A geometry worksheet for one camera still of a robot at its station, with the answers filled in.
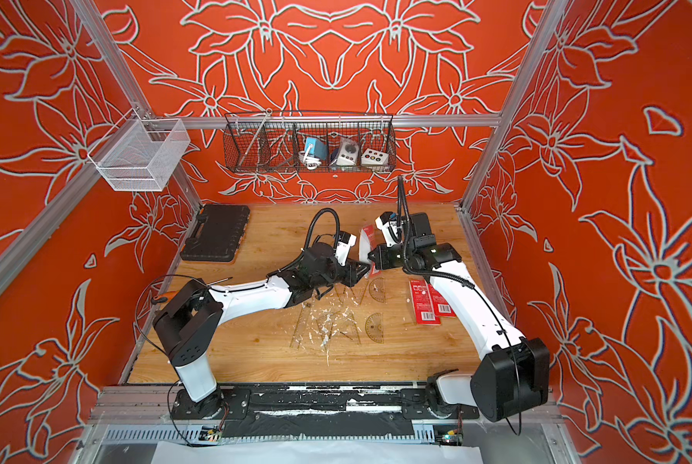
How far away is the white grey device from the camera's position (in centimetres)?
92

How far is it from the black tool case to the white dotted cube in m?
0.53

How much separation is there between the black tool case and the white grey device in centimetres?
46

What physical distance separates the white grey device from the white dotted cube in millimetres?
34

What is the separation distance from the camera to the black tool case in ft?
3.28

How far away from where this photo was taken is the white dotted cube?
3.09 ft

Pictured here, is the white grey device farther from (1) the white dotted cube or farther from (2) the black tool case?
(2) the black tool case
